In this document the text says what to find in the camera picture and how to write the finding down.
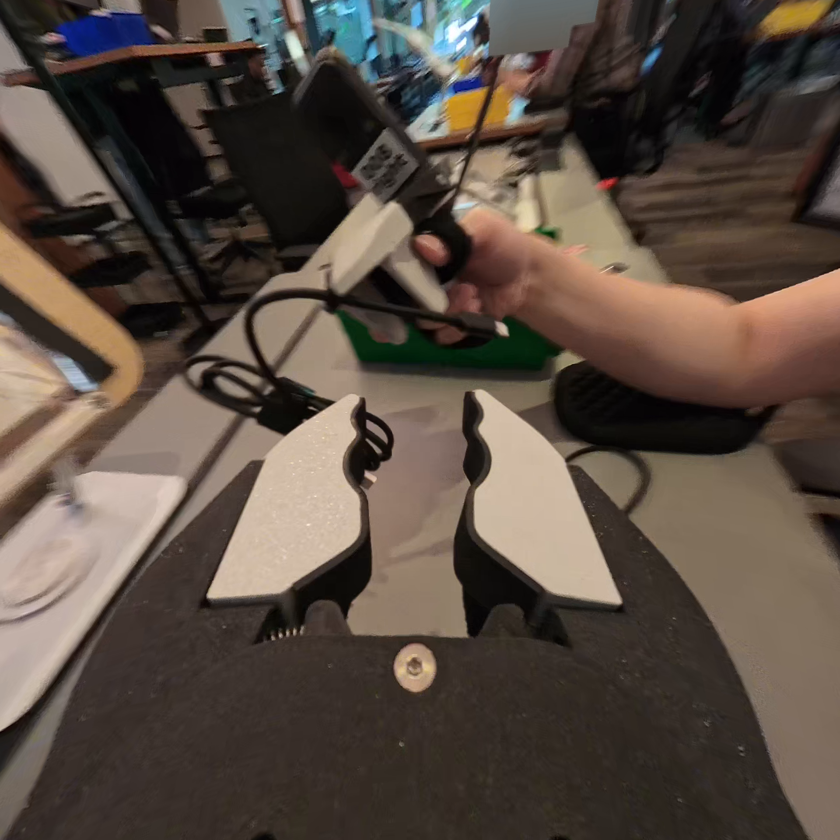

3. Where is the black office chair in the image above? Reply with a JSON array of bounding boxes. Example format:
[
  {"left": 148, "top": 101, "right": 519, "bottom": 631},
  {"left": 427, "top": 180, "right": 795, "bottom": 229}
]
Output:
[{"left": 202, "top": 92, "right": 350, "bottom": 265}]

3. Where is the wooden chair frame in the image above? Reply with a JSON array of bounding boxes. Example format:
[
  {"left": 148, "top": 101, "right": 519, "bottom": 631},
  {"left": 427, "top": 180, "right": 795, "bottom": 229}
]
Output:
[{"left": 0, "top": 222, "right": 147, "bottom": 503}]

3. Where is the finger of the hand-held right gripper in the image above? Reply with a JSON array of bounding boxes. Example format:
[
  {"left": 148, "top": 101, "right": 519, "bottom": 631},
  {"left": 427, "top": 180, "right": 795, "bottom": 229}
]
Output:
[
  {"left": 338, "top": 305, "right": 409, "bottom": 346},
  {"left": 327, "top": 197, "right": 416, "bottom": 298}
]

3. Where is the black hub cable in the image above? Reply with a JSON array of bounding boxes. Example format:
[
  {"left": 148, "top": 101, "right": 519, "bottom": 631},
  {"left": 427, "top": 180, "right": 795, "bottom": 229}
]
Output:
[{"left": 563, "top": 445, "right": 652, "bottom": 515}]

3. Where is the brown top desk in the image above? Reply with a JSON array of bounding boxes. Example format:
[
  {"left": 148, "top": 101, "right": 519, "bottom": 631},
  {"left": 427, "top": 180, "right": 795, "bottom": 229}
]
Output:
[{"left": 0, "top": 41, "right": 265, "bottom": 89}]

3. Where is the black mesh pad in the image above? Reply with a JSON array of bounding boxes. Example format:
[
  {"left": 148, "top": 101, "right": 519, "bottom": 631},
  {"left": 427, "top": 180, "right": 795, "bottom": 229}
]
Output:
[{"left": 553, "top": 360, "right": 777, "bottom": 455}]

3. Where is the black usb-c cable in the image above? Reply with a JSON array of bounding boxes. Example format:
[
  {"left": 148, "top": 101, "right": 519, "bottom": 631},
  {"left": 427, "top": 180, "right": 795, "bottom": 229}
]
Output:
[{"left": 184, "top": 289, "right": 511, "bottom": 476}]

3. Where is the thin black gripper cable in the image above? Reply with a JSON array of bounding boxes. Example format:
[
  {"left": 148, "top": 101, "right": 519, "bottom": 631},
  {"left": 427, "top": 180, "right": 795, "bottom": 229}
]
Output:
[{"left": 451, "top": 56, "right": 504, "bottom": 199}]

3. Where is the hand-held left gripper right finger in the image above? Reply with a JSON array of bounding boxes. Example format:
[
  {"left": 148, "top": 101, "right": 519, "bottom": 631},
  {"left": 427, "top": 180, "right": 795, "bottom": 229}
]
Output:
[{"left": 453, "top": 389, "right": 624, "bottom": 627}]

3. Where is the white tray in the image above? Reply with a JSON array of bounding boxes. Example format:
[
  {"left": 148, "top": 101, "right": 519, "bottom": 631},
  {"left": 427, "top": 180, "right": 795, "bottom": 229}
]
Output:
[{"left": 0, "top": 471, "right": 189, "bottom": 731}]

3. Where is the yellow plastic bin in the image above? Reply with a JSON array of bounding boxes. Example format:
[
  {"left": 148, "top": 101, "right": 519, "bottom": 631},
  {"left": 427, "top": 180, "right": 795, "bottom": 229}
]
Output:
[{"left": 445, "top": 84, "right": 517, "bottom": 130}]

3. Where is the blue plastic bin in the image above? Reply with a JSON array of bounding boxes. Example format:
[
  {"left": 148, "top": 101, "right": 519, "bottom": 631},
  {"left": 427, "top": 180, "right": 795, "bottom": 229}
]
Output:
[{"left": 56, "top": 12, "right": 156, "bottom": 59}]

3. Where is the grey monitor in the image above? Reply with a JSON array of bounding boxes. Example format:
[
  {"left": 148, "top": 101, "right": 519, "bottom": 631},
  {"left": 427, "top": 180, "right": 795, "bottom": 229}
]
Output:
[{"left": 488, "top": 0, "right": 599, "bottom": 57}]

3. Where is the person's right hand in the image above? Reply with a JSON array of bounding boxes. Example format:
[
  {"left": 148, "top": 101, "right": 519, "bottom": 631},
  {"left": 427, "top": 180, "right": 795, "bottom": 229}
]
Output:
[{"left": 413, "top": 210, "right": 547, "bottom": 350}]

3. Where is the person's right forearm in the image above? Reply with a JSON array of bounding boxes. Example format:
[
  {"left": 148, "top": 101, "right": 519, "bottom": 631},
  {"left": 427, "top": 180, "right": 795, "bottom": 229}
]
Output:
[{"left": 528, "top": 259, "right": 840, "bottom": 411}]

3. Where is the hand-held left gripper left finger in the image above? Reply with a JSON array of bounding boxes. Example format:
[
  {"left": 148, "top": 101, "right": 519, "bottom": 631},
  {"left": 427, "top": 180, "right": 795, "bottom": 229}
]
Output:
[{"left": 205, "top": 392, "right": 374, "bottom": 627}]

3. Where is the green plastic bin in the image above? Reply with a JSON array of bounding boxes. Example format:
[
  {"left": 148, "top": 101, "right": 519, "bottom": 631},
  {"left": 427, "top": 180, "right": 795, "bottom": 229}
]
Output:
[{"left": 336, "top": 307, "right": 564, "bottom": 372}]

